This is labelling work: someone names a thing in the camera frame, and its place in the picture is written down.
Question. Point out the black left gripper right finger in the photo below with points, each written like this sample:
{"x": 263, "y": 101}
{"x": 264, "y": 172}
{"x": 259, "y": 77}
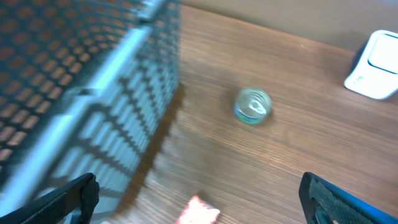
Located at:
{"x": 323, "y": 202}

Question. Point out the green tin can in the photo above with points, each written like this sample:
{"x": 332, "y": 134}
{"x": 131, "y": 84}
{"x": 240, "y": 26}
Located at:
{"x": 252, "y": 106}

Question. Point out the red small carton box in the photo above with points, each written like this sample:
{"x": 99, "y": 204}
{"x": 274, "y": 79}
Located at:
{"x": 198, "y": 211}

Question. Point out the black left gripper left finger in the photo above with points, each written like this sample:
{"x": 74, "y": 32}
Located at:
{"x": 76, "y": 200}

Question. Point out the white barcode scanner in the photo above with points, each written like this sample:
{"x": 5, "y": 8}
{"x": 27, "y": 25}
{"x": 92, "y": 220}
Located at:
{"x": 374, "y": 71}

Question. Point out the grey plastic mesh basket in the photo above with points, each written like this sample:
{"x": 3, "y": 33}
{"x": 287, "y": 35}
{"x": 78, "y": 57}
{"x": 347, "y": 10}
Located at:
{"x": 84, "y": 86}

